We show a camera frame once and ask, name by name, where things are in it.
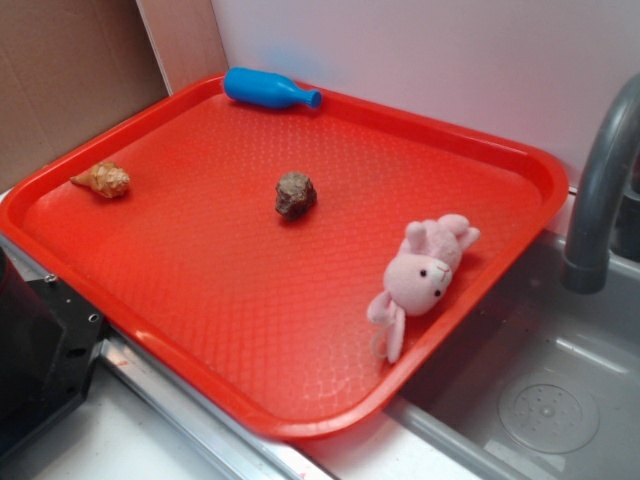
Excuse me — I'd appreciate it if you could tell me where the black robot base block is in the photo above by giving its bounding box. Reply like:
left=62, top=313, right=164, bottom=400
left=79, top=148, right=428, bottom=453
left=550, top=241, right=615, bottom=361
left=1, top=253, right=105, bottom=460

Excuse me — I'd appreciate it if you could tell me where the red plastic tray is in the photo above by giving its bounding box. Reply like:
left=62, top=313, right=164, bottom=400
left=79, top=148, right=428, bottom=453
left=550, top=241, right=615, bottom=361
left=1, top=77, right=568, bottom=440

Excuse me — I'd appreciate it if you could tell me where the brown rock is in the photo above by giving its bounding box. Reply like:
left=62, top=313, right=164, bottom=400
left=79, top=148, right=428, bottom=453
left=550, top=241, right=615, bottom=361
left=275, top=171, right=317, bottom=221

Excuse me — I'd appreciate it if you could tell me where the pink plush bunny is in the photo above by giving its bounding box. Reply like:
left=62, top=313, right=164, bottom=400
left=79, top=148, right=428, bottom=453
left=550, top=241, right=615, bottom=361
left=367, top=214, right=480, bottom=364

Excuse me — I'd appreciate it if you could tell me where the blue plastic bottle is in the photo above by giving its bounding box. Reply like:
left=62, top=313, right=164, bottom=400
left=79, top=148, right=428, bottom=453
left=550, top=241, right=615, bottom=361
left=223, top=67, right=322, bottom=109

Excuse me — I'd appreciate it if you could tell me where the orange spiral seashell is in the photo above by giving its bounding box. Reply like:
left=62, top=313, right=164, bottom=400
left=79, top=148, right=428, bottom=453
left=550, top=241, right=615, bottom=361
left=69, top=162, right=130, bottom=199

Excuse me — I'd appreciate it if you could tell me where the grey toy sink basin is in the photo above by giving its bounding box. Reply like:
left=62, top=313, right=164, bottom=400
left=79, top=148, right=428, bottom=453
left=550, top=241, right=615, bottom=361
left=388, top=233, right=639, bottom=479

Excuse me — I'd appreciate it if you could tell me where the grey toy faucet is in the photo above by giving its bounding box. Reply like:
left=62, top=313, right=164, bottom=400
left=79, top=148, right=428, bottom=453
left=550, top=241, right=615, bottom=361
left=561, top=75, right=639, bottom=294

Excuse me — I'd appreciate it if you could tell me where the brown cardboard panel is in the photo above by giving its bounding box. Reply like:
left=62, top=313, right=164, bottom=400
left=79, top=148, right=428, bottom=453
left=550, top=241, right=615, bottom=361
left=1, top=1, right=167, bottom=190

